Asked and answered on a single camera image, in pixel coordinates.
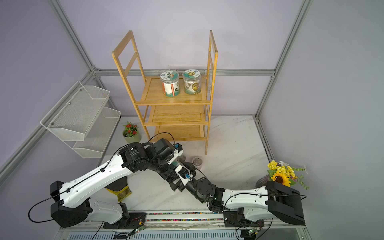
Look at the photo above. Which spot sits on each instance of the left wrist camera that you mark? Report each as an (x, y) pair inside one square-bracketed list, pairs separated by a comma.
[(177, 153)]

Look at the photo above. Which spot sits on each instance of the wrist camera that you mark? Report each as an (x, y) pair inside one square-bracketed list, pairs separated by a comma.
[(177, 153), (184, 174)]

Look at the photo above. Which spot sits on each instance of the small clear seed cup right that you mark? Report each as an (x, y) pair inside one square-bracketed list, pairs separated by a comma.
[(197, 162)]

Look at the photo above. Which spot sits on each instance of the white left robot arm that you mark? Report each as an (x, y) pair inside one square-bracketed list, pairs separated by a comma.
[(74, 202)]

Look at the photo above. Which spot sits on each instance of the green pot with red flowers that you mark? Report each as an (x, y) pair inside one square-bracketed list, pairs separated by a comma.
[(131, 133)]

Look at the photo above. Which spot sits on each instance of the small clear seed cup middle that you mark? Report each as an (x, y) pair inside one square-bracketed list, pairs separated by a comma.
[(182, 158)]

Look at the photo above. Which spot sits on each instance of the small clear seed cup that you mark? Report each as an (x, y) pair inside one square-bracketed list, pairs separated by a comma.
[(197, 162), (182, 158)]

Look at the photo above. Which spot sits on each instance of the sunflower bouquet in vase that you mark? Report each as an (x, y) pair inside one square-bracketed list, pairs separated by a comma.
[(284, 174)]

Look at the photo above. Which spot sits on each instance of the bamboo three-tier shelf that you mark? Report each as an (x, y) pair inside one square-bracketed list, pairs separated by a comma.
[(186, 117)]

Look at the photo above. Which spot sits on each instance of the green-lid sunflower seed jar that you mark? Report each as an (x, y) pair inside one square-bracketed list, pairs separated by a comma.
[(192, 81)]

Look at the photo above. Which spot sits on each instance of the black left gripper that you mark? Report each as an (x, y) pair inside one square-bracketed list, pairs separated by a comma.
[(171, 175)]

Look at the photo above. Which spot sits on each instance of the seed jar with red base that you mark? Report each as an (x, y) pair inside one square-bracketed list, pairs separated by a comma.
[(170, 81)]

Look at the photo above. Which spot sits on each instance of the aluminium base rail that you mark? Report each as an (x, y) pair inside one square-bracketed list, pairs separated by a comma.
[(187, 225)]

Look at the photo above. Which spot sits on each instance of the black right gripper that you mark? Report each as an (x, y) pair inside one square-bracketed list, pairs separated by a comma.
[(176, 185)]

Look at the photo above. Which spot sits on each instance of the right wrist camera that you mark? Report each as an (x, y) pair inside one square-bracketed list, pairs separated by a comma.
[(184, 174)]

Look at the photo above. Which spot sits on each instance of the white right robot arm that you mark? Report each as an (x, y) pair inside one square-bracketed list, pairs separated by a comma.
[(275, 199)]

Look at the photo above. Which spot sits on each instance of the black and yellow glove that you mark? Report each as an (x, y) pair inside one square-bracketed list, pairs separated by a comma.
[(120, 188)]

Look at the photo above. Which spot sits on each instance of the white mesh wall basket rack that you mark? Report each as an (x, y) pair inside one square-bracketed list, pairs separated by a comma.
[(83, 121)]

